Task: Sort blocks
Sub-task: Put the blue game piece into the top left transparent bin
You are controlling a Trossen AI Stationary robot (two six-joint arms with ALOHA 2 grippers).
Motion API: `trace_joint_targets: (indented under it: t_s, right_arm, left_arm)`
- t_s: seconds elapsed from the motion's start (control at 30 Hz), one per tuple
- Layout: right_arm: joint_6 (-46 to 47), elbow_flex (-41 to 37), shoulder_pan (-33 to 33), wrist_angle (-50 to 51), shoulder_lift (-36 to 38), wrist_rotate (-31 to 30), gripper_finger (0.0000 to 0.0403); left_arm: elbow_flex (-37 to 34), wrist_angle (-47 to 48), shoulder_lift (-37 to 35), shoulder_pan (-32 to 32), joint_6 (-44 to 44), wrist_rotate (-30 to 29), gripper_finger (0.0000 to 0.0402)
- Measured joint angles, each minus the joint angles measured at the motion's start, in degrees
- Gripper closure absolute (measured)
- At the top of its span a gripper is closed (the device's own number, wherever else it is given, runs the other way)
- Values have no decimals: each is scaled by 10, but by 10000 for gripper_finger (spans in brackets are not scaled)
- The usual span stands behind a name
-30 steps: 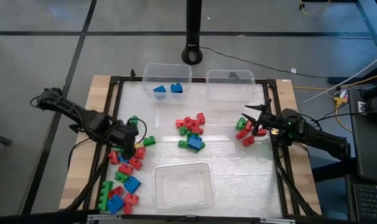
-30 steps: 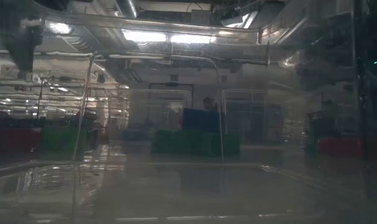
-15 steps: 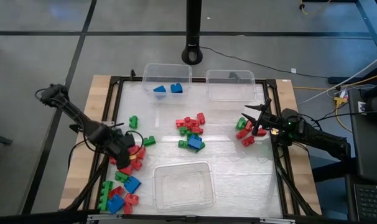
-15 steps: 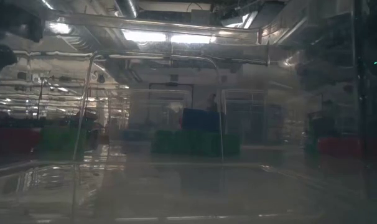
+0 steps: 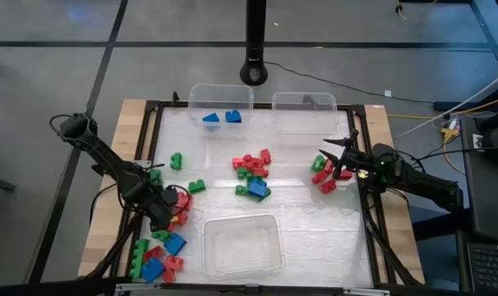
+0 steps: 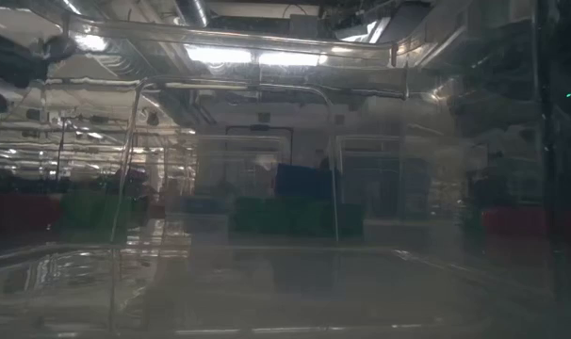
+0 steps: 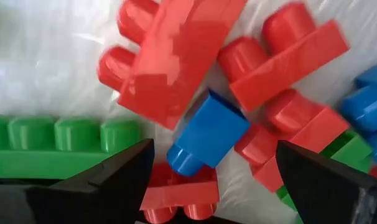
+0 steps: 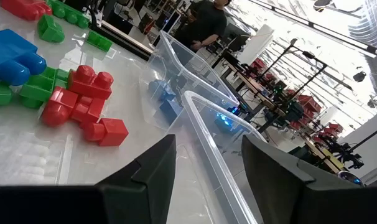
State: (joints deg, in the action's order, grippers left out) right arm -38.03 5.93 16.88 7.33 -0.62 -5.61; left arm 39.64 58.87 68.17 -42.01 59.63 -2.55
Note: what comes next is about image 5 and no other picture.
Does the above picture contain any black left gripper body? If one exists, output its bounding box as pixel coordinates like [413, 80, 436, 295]
[144, 187, 179, 232]

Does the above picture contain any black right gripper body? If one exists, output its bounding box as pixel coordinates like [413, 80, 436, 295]
[341, 148, 376, 182]

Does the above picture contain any clear plastic bin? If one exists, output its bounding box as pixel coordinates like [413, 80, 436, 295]
[270, 90, 340, 136]
[201, 212, 286, 282]
[187, 83, 256, 139]

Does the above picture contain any translucent plastic table sheet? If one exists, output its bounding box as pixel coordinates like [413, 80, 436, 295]
[150, 107, 374, 288]

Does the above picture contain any black desk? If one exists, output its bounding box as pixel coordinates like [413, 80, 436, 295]
[460, 117, 498, 247]

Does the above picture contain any black pole stand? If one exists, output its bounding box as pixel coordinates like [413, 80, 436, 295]
[238, 0, 270, 87]

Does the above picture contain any black crossbar with silver brackets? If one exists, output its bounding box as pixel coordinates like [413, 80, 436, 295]
[0, 277, 398, 296]

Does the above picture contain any black laptop keyboard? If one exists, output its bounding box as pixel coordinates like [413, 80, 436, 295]
[466, 242, 498, 296]

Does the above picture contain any yellow cable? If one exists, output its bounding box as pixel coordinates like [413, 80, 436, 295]
[394, 0, 439, 21]
[386, 93, 498, 121]

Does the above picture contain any black floor cable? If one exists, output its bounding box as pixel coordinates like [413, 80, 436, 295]
[264, 60, 437, 104]

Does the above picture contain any black metal table frame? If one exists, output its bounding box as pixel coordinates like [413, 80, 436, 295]
[78, 98, 426, 289]

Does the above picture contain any white cable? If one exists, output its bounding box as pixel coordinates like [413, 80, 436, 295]
[392, 67, 498, 140]

